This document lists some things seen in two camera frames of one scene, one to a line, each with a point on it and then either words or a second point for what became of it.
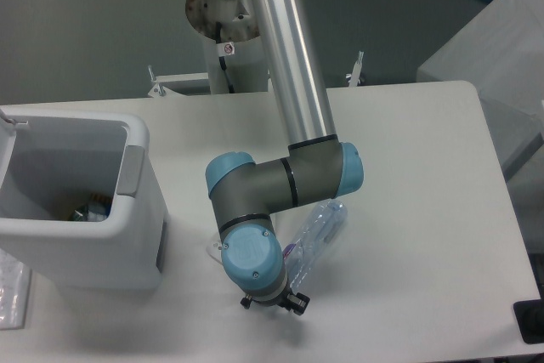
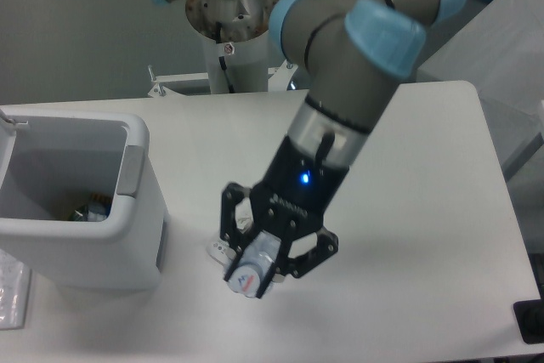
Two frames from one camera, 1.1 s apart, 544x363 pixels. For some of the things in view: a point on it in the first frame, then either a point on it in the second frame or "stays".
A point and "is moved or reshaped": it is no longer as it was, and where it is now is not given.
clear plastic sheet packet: (14, 287) stays
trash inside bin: (96, 209) stays
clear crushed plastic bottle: (306, 249) is moved or reshaped
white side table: (501, 53) stays
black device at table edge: (529, 318) stays
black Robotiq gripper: (297, 302) -> (298, 187)
